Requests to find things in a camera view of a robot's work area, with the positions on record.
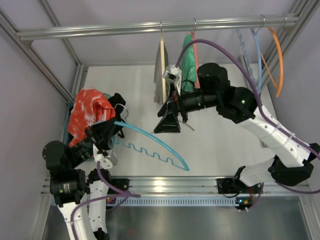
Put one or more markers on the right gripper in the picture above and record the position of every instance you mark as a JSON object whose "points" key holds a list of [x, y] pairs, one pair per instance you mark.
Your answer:
{"points": [[178, 107]]}

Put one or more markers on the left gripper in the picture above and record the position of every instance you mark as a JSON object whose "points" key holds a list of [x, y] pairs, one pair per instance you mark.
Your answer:
{"points": [[101, 134]]}

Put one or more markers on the red white patterned trousers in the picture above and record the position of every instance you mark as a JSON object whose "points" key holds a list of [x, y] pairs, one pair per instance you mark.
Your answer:
{"points": [[87, 110]]}

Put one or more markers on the teal blue hanger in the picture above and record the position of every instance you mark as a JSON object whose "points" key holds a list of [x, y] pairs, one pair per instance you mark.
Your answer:
{"points": [[141, 143]]}

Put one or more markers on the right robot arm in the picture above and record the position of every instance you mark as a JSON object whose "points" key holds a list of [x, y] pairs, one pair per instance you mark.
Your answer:
{"points": [[292, 161]]}

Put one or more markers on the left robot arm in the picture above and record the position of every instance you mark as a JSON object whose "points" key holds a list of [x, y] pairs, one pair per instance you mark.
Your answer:
{"points": [[80, 180]]}

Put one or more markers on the brown grey trousers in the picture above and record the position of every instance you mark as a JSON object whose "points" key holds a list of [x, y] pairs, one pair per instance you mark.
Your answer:
{"points": [[157, 75]]}

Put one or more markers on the green patterned trousers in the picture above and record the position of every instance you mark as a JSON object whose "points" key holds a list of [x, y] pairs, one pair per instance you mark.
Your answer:
{"points": [[188, 69]]}

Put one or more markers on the beige wooden hanger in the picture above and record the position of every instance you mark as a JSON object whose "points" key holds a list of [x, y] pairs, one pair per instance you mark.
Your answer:
{"points": [[163, 65]]}

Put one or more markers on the pink hanger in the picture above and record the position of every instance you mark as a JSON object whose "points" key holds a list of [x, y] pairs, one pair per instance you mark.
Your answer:
{"points": [[195, 50]]}

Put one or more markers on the light blue spiral hanger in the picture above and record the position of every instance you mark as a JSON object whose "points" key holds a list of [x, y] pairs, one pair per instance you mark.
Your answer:
{"points": [[246, 58]]}

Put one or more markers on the orange hanger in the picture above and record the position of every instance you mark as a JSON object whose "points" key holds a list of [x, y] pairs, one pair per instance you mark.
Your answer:
{"points": [[278, 84]]}

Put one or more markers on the black clothes pile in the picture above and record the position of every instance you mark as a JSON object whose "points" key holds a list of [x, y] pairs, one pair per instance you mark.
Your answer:
{"points": [[118, 103]]}

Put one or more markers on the teal laundry basket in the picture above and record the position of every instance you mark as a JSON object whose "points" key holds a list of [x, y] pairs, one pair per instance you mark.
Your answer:
{"points": [[66, 135]]}

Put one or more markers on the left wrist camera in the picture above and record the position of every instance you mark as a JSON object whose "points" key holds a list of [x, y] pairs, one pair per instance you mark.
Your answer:
{"points": [[107, 158]]}

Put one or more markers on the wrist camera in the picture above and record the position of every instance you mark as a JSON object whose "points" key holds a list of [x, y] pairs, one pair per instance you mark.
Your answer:
{"points": [[173, 75], [107, 158]]}

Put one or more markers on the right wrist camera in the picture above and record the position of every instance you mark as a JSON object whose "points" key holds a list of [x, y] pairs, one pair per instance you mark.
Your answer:
{"points": [[173, 75]]}

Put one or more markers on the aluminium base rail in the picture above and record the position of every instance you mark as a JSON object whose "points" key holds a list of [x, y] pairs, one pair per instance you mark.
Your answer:
{"points": [[185, 186]]}

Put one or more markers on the left aluminium frame post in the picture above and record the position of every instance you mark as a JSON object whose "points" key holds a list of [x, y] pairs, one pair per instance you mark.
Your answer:
{"points": [[56, 59]]}

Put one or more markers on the aluminium frame post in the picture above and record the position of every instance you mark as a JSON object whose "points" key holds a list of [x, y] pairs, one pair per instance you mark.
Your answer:
{"points": [[56, 59], [305, 9]]}

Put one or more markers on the light blue cable duct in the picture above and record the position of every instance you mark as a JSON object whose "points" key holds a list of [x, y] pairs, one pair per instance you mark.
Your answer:
{"points": [[178, 201]]}

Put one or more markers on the aluminium hanging rail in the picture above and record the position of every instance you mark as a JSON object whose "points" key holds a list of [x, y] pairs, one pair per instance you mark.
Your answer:
{"points": [[65, 32]]}

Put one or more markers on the right aluminium frame post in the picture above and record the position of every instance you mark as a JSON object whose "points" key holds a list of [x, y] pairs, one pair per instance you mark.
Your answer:
{"points": [[305, 9]]}

